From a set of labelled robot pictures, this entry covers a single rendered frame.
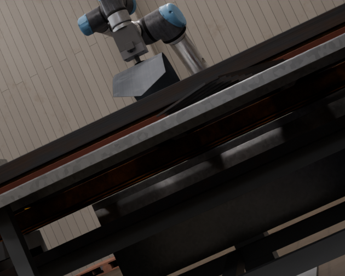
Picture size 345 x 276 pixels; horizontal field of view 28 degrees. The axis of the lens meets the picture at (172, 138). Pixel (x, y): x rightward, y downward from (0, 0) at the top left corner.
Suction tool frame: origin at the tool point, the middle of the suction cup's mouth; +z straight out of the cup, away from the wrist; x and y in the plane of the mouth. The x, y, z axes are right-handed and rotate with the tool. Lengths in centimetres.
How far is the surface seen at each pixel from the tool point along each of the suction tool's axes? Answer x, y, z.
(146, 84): -28.2, 3.5, 10.4
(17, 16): 825, -278, -324
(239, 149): 40, 16, 39
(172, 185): 38, -14, 40
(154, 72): -22.7, 6.6, 7.3
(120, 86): -21.6, -5.4, 6.3
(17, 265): -63, -41, 44
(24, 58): 825, -295, -257
